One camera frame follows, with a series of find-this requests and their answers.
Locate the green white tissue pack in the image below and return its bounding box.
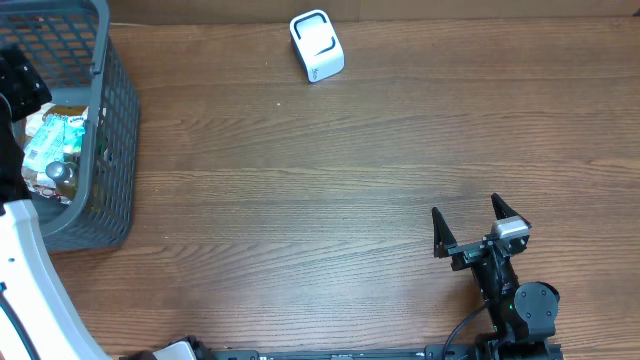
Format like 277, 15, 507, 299
23, 113, 86, 172

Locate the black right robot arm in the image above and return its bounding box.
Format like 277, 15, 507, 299
424, 193, 563, 360

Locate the grey plastic mesh basket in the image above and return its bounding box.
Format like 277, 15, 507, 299
1, 0, 140, 251

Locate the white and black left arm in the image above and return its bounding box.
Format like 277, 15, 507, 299
1, 44, 108, 360

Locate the white barcode scanner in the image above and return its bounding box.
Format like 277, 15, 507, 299
289, 9, 345, 83

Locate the brown patterned snack packet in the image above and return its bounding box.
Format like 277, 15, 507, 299
21, 167, 71, 205

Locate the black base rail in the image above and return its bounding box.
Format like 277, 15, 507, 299
119, 336, 476, 360

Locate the clear bottle yellow liquid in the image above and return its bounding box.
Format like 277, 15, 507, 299
45, 161, 78, 200

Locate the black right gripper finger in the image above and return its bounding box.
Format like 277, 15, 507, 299
431, 207, 458, 258
491, 193, 518, 220

